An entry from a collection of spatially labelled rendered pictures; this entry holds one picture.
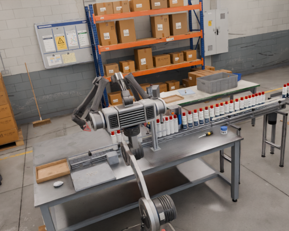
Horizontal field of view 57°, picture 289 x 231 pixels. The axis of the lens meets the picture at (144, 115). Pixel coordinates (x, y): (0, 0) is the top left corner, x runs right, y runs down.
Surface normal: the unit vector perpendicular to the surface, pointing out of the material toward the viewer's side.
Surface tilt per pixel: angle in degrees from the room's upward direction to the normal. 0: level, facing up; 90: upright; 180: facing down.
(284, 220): 0
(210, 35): 90
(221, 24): 90
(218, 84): 90
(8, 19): 90
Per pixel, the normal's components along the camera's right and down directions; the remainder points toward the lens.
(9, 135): 0.45, 0.26
